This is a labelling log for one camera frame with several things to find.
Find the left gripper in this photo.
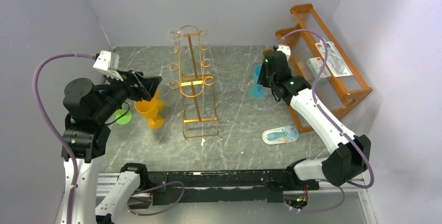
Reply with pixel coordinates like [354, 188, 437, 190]
[95, 68, 163, 121]

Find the blue plastic goblet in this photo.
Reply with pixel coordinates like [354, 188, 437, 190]
[251, 64, 264, 98]

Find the clear wine glass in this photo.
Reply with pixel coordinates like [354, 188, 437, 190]
[166, 28, 183, 54]
[255, 97, 277, 110]

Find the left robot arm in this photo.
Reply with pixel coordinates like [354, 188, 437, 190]
[60, 70, 162, 223]

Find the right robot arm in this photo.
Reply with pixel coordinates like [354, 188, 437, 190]
[257, 51, 374, 190]

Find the clear flute glass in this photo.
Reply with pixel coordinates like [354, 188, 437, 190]
[238, 80, 254, 92]
[243, 53, 257, 64]

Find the orange plastic goblet rear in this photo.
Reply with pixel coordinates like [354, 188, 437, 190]
[154, 89, 164, 112]

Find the orange plastic goblet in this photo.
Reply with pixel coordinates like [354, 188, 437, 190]
[135, 98, 164, 129]
[154, 89, 164, 112]

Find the orange plastic goblet front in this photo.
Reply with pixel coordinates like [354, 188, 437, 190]
[135, 98, 164, 129]

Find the green plastic goblet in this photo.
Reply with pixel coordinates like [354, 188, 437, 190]
[115, 109, 132, 125]

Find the orange wooden shelf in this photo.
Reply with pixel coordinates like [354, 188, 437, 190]
[275, 4, 372, 120]

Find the white blister package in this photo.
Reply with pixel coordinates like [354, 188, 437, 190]
[315, 41, 353, 77]

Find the toothbrush blister pack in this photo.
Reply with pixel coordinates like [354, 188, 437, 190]
[262, 126, 299, 145]

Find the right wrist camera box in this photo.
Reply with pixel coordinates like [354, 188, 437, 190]
[274, 44, 291, 61]

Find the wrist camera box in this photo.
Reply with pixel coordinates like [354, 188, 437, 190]
[274, 44, 291, 61]
[93, 50, 119, 77]

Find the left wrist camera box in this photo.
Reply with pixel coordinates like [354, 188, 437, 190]
[93, 50, 119, 77]

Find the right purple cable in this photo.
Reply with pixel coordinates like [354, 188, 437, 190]
[276, 29, 375, 189]

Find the gold wire wine glass rack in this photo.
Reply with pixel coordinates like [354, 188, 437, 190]
[169, 24, 219, 139]

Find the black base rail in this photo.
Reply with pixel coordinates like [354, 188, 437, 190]
[135, 169, 320, 206]

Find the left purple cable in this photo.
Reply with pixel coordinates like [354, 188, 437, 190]
[32, 53, 97, 224]

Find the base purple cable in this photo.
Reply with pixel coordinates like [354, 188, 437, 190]
[126, 181, 186, 217]

